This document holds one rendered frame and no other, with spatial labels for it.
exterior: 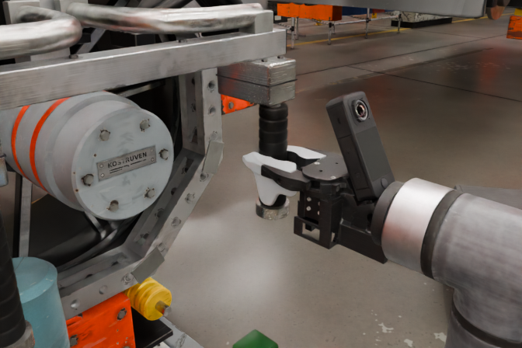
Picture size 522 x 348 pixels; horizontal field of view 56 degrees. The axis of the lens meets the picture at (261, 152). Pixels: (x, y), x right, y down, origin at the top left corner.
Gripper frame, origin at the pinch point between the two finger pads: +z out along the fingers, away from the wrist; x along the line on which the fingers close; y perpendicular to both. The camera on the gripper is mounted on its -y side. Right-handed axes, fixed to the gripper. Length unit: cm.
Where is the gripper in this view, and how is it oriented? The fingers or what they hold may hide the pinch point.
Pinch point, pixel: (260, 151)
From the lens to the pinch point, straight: 63.9
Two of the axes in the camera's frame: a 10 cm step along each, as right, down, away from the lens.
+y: 0.0, 9.3, 3.6
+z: -7.3, -2.5, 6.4
